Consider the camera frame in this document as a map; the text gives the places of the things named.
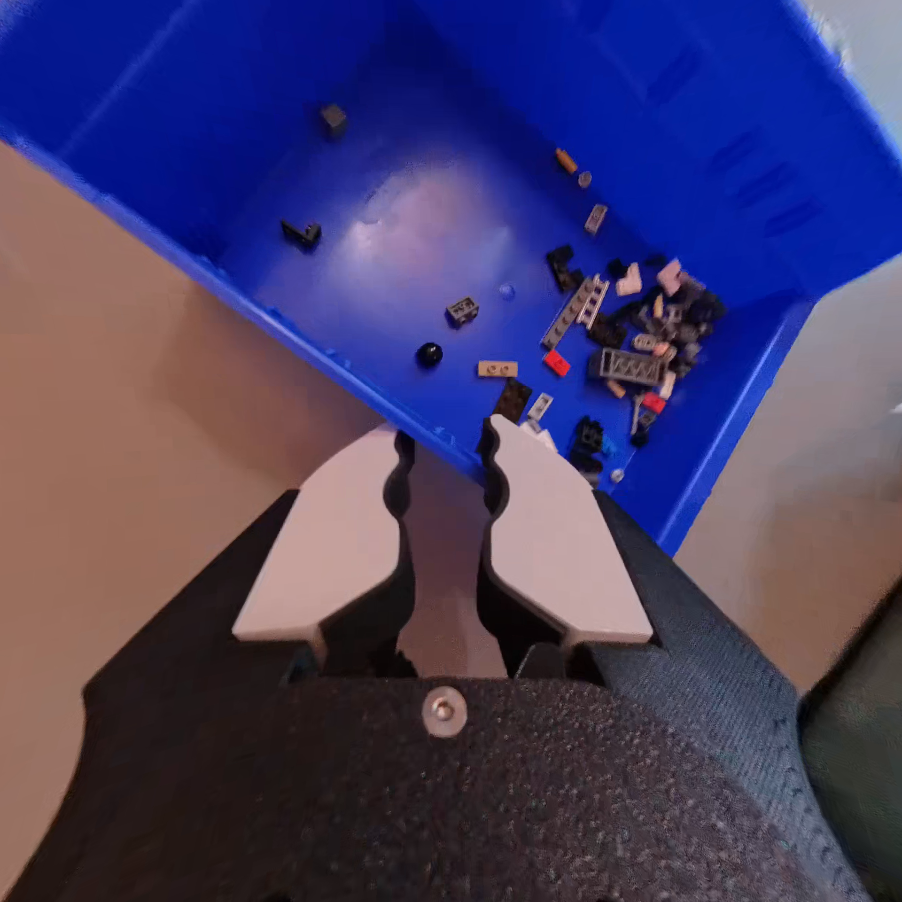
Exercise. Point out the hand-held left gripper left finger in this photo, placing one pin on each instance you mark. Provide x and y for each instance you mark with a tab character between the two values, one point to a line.
331	557

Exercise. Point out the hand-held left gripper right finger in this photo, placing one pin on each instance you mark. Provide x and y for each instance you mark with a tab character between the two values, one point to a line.
564	564

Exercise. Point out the blue plastic bin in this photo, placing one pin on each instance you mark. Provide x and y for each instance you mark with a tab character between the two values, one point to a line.
423	211

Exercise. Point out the pile of loose lego pieces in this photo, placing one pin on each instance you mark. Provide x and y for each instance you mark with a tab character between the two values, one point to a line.
627	366

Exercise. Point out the person's green garment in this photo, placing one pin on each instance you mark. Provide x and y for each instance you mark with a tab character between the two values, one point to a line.
860	740

